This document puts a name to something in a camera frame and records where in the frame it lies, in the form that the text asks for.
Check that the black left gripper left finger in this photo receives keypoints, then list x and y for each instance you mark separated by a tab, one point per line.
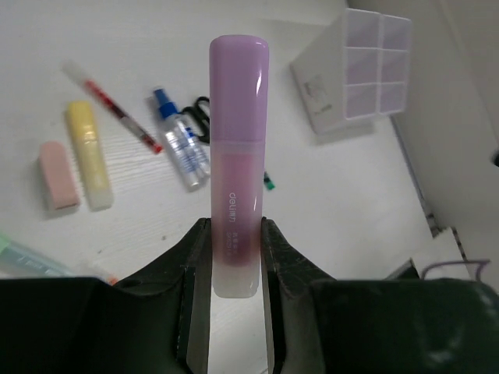
169	323

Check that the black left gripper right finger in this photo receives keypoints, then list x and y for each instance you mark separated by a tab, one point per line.
291	327

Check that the green highlighter marker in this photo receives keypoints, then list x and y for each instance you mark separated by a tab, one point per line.
20	261

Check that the pink highlighter marker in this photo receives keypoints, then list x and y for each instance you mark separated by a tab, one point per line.
59	184

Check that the purple highlighter marker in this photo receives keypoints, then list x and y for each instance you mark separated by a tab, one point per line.
239	70

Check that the yellow highlighter marker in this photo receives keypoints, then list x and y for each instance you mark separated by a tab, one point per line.
86	143

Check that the green pen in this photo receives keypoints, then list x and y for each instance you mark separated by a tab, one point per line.
268	183

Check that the blue spray bottle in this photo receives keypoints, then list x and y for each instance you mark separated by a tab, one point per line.
181	143

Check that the red pen with white cap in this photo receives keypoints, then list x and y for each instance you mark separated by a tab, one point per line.
87	83

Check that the white compartment organizer box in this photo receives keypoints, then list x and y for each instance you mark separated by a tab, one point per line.
355	71

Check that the black handled scissors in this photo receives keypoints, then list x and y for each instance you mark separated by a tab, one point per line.
199	114

